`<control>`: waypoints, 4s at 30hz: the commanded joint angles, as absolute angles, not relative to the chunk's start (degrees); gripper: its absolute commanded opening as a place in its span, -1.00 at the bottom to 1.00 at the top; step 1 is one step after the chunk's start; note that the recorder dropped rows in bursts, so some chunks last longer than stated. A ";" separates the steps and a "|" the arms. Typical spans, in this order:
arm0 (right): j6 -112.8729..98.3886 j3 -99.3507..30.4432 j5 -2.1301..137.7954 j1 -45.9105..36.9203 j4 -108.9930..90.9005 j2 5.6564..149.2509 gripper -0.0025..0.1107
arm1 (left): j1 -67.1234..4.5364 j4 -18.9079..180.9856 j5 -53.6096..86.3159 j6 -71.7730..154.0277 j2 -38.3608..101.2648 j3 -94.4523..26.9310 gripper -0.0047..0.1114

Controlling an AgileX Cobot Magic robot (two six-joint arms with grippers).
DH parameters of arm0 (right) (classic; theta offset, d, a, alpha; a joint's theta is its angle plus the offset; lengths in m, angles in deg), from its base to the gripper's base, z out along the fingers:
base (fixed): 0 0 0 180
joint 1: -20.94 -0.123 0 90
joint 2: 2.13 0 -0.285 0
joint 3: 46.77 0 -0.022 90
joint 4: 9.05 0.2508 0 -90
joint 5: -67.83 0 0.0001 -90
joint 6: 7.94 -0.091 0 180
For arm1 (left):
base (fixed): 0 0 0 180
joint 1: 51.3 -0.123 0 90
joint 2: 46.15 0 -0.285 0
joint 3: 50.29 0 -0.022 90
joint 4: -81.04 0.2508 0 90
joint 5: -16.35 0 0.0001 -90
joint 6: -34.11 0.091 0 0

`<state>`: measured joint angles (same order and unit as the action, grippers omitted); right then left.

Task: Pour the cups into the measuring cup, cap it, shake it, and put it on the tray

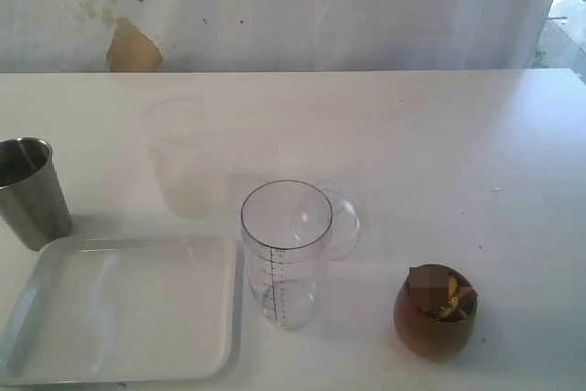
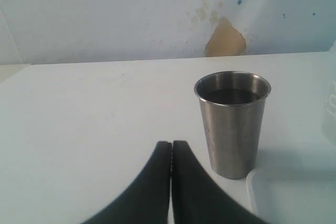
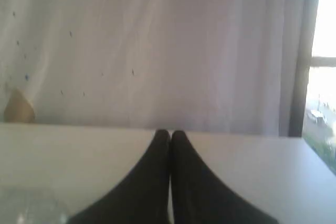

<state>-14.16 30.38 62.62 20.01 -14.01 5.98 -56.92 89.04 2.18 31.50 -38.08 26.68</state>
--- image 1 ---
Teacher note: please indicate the brown wooden cup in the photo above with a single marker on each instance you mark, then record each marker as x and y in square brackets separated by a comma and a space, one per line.
[426, 287]

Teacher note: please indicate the stainless steel cup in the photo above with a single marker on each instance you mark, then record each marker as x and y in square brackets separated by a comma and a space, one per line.
[32, 201]

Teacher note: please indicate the clear measuring cylinder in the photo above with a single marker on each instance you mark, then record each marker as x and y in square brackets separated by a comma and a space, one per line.
[286, 226]

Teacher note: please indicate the clear dome strainer lid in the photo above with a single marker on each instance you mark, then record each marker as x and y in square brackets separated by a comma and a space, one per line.
[345, 228]

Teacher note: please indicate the translucent plastic container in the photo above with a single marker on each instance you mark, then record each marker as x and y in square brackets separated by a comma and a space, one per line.
[185, 155]

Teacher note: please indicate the white rectangular tray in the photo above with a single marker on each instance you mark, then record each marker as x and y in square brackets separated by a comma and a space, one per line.
[122, 311]

